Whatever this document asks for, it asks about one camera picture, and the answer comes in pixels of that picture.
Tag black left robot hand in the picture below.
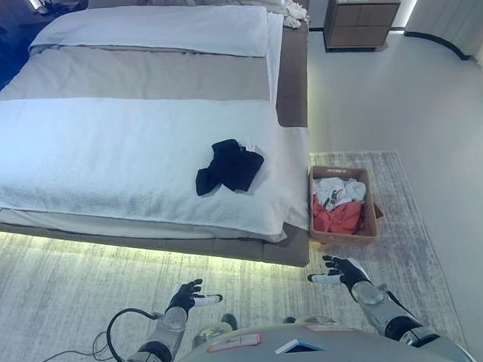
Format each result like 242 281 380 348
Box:
163 277 225 317

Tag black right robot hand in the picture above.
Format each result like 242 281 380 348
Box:
306 252 373 296

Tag black garment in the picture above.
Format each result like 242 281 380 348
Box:
192 136 268 198

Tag brown laundry basket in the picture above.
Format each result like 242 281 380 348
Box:
305 161 387 252

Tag white printed clothes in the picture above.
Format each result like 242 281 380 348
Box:
312 174 369 211

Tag white fluffy bed blanket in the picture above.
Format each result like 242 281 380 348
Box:
0 81 317 260

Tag brown upholstered bed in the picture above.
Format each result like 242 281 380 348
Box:
0 0 330 287

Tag white bed sheet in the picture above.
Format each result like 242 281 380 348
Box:
261 11 291 107

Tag cream crumpled clothes pile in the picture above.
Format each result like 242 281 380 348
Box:
281 0 312 30

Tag silver left robot leg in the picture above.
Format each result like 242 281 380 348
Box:
191 312 240 350

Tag silver robot leg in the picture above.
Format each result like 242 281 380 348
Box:
281 312 338 328
191 312 240 350

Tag red garment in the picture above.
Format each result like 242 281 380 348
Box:
310 192 368 238

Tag silver right robot leg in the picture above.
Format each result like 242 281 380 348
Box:
281 312 338 328

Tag grey robot torso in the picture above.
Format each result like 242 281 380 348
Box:
97 312 480 362

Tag grey patterned rug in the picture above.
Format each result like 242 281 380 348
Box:
0 144 469 362

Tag grey duvet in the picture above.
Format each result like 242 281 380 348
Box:
0 30 275 120

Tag brown wooden nightstand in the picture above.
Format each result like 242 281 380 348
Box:
321 0 405 56

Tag white folded duvet top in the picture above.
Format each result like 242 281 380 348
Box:
25 0 272 73

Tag thick black wrist cable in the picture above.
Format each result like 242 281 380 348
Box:
105 305 166 362

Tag thin grey floor cable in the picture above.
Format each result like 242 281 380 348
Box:
0 329 115 362

